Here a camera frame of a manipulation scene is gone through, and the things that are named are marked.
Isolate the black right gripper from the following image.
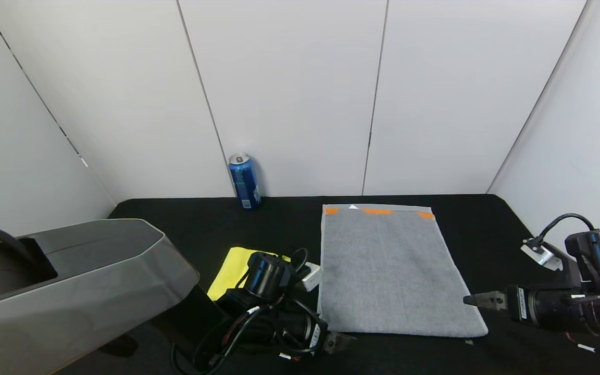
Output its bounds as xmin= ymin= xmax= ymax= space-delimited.
xmin=463 ymin=284 xmax=586 ymax=330

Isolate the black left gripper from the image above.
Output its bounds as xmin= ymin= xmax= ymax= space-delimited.
xmin=286 ymin=312 xmax=357 ymax=357

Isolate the yellow towel with black trim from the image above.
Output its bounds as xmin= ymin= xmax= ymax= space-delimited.
xmin=207 ymin=246 xmax=293 ymax=302

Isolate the grey towel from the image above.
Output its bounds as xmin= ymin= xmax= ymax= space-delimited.
xmin=318 ymin=204 xmax=489 ymax=339

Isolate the blue drink can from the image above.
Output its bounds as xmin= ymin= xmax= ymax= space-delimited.
xmin=228 ymin=153 xmax=262 ymax=209

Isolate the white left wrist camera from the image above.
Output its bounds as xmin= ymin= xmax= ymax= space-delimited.
xmin=300 ymin=262 xmax=323 ymax=293

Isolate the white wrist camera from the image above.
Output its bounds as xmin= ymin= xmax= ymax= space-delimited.
xmin=520 ymin=238 xmax=564 ymax=273
xmin=300 ymin=262 xmax=323 ymax=293

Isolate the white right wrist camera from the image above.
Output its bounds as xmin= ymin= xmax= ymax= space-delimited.
xmin=520 ymin=238 xmax=564 ymax=273

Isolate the black labelled right arm cable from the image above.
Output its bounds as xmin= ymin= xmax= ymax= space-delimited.
xmin=565 ymin=332 xmax=600 ymax=356

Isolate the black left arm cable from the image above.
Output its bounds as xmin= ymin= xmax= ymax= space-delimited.
xmin=171 ymin=247 xmax=328 ymax=373

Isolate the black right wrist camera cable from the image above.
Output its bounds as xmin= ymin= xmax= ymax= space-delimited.
xmin=536 ymin=213 xmax=596 ymax=246

